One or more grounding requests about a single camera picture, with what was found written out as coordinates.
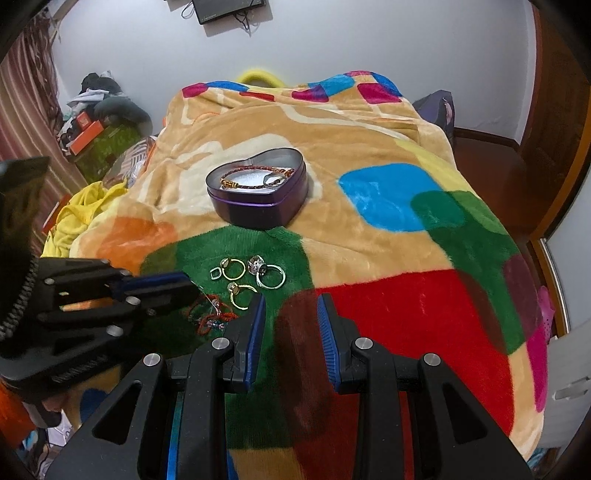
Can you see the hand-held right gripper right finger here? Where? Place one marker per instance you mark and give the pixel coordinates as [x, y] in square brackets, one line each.
[327, 337]

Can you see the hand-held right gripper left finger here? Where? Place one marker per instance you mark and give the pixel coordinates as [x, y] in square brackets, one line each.
[253, 332]

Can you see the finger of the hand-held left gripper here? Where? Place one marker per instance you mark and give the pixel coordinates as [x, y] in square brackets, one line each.
[171, 302]
[157, 281]

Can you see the purple heart-shaped tin box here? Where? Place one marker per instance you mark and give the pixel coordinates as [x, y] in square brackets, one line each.
[258, 207]

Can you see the yellow cloth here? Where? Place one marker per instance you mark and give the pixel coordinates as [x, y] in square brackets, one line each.
[83, 217]

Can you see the striped brown curtain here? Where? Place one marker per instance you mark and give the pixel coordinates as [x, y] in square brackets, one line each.
[23, 115]

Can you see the orange box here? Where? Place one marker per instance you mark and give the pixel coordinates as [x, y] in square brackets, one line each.
[85, 138]

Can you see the striped cloth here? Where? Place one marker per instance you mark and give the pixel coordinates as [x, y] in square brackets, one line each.
[127, 161]

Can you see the grey neck pillow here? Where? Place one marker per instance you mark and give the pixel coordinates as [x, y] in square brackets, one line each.
[124, 110]

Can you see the pile of clothes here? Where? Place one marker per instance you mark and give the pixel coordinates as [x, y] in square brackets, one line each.
[94, 87]

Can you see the colourful patchwork fleece blanket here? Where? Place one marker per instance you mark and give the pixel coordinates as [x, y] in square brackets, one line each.
[369, 138]

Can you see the pink plastic basket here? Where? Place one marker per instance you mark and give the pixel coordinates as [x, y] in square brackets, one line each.
[545, 314]

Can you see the yellow pillow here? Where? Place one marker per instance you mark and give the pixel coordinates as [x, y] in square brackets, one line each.
[258, 74]

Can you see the white cabinet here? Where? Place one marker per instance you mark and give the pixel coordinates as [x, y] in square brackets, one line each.
[572, 323]

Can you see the purple bag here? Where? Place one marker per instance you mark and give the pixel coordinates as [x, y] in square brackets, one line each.
[436, 110]

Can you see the black wall device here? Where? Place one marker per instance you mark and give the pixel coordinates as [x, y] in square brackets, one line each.
[226, 9]

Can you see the wooden door frame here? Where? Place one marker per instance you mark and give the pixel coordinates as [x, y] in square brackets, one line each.
[549, 138]

